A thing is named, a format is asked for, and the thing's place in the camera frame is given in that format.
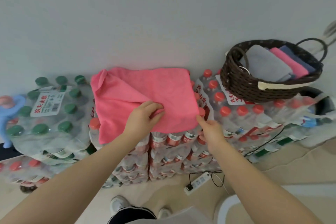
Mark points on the pink towel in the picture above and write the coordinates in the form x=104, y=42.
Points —
x=147, y=87
x=291, y=63

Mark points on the black smartphone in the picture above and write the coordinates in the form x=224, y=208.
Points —
x=9, y=153

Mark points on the black striped shorts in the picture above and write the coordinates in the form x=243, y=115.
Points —
x=131, y=214

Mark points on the person's right shoe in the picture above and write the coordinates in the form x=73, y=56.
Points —
x=164, y=213

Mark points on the white gym frame grey panel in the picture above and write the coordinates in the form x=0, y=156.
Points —
x=223, y=208

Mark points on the clear jug with blue lid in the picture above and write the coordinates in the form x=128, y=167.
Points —
x=10, y=111

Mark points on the white shirt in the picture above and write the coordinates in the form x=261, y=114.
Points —
x=178, y=217

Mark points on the person's left shoe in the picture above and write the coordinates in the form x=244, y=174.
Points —
x=118, y=204

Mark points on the black water bottle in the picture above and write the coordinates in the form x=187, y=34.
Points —
x=27, y=189

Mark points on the grey trash bin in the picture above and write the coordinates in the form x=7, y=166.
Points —
x=325, y=105

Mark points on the person's shoe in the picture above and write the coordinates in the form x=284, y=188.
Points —
x=118, y=204
x=164, y=213

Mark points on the white zip tie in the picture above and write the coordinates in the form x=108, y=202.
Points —
x=244, y=68

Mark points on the person's right forearm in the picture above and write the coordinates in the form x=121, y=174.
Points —
x=262, y=187

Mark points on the white power strip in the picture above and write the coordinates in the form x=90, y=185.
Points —
x=198, y=183

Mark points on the person's left hand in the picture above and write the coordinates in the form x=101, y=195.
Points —
x=141, y=121

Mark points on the person's right hand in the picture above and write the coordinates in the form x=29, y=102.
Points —
x=214, y=134

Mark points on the grey towel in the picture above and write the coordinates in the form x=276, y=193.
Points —
x=267, y=63

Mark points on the person's left forearm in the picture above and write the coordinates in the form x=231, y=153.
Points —
x=65, y=181

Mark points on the brown wicker basket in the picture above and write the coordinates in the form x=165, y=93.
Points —
x=244, y=90

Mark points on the stack of bottled water packs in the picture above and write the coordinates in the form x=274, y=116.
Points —
x=52, y=132

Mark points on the blue towel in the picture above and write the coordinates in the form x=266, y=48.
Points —
x=299, y=58

